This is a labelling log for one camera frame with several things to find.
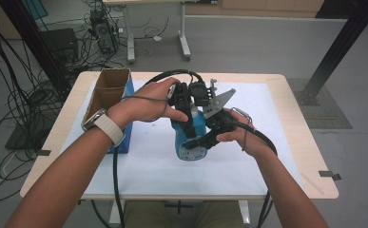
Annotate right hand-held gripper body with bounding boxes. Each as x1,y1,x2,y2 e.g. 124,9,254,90
203,88,237,141

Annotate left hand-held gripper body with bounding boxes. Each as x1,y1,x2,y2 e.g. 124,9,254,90
167,79,219,111

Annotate blue bottle with white cap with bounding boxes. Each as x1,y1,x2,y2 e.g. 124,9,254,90
170,105,209,162

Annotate person's right hand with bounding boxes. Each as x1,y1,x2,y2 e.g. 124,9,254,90
215,107,278,160

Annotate person's left hand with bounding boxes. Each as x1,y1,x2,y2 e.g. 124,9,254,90
107,77,190,131

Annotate white table mat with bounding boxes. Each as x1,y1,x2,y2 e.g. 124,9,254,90
60,80,303,200

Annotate blue open cardboard box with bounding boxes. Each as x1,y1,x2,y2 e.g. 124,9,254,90
81,67,135,155

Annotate white table leg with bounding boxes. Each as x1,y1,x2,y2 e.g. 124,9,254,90
108,199,126,226
237,199,251,226

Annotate person's legs in olive trousers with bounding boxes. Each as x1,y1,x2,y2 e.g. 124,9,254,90
123,199,244,228

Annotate black computer tower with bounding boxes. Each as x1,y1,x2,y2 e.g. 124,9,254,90
88,9,120,55

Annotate light wooden cabinet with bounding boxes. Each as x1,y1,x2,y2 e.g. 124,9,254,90
184,0,326,19

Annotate black equipment case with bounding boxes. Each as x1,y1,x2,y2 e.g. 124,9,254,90
40,28,80,65

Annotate black floor plate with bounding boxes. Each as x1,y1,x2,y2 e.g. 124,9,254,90
4,107,59,152

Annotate white desk frame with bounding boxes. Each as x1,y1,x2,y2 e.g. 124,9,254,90
103,0,219,63

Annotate left hand-held gripper black cable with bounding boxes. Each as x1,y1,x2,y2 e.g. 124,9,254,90
112,68,205,228

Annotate tangle of black floor cables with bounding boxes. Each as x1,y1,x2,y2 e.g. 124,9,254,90
0,0,94,204

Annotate thick black metal post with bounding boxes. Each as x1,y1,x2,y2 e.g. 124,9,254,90
295,0,368,106

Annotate slim black metal post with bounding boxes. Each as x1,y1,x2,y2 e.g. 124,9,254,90
0,0,73,96

